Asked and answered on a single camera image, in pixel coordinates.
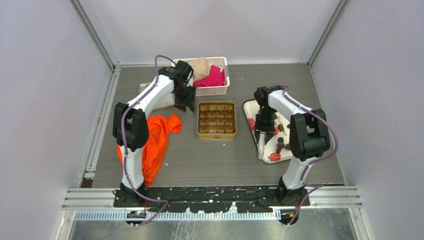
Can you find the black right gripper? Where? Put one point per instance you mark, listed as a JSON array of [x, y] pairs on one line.
[[259, 128]]

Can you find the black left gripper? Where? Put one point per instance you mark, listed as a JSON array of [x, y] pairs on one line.
[[182, 104]]

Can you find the metal tongs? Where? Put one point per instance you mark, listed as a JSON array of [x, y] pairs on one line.
[[261, 145]]

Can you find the gold chocolate tray box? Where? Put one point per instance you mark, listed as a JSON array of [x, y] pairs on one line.
[[216, 120]]

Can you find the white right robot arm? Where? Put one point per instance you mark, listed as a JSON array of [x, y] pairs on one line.
[[309, 136]]

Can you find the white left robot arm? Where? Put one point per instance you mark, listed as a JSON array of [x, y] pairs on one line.
[[130, 120]]

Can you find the silver box lid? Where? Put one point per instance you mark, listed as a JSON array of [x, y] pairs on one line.
[[167, 101]]

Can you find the strawberry pattern tray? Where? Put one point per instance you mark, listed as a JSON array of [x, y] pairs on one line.
[[278, 148]]

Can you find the beige cloth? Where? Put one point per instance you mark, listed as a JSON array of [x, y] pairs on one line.
[[201, 68]]

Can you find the pink cloth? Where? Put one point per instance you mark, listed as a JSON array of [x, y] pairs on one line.
[[216, 78]]

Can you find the orange cloth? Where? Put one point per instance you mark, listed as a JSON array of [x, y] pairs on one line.
[[143, 164]]

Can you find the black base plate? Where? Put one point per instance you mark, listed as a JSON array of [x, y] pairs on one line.
[[210, 199]]

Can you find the white slotted cable duct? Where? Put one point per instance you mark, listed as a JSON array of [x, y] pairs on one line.
[[131, 215]]

